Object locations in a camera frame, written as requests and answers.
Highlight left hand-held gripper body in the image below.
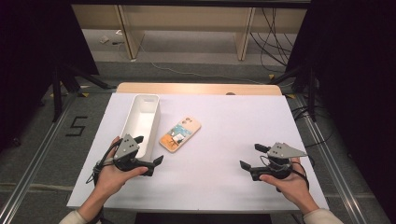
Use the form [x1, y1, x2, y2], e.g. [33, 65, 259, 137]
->
[112, 133, 155, 177]

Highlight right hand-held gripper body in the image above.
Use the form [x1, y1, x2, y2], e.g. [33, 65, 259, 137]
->
[249, 142, 309, 182]

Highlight white plastic storage box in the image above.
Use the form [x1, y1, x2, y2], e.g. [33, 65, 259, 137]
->
[120, 93, 162, 162]

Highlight person's left hand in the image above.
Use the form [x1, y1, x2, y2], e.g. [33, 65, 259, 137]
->
[92, 135, 149, 201]

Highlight person's right hand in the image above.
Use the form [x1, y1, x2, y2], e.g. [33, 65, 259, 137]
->
[259, 157, 316, 210]

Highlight white table board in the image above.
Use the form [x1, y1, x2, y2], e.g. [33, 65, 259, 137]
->
[66, 91, 330, 213]

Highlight black metal stand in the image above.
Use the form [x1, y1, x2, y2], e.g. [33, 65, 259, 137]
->
[50, 62, 118, 123]
[267, 64, 319, 123]

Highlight wooden table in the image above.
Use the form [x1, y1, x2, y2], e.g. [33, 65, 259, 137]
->
[115, 81, 283, 97]

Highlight black curtain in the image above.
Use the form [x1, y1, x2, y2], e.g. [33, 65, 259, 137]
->
[0, 0, 101, 152]
[284, 0, 396, 218]

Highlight beige wooden shelf unit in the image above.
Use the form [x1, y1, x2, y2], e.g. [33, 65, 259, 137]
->
[70, 3, 309, 62]

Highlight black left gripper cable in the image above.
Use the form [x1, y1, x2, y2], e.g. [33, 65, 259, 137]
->
[85, 146, 117, 185]

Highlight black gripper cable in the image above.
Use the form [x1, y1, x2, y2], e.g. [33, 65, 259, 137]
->
[85, 146, 117, 185]
[290, 160, 311, 191]

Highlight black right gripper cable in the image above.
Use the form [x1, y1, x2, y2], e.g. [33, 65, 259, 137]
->
[290, 160, 311, 191]

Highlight black floor cables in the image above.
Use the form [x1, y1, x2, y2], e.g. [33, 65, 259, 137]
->
[292, 105, 335, 148]

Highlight aluminium floor rail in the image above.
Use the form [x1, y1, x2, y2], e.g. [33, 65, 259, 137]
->
[0, 92, 79, 224]
[294, 94, 369, 224]

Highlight white floor cable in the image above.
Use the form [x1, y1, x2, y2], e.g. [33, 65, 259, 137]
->
[136, 40, 265, 86]

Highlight black hanging cable bundle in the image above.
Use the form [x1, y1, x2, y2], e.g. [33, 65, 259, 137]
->
[249, 7, 296, 75]

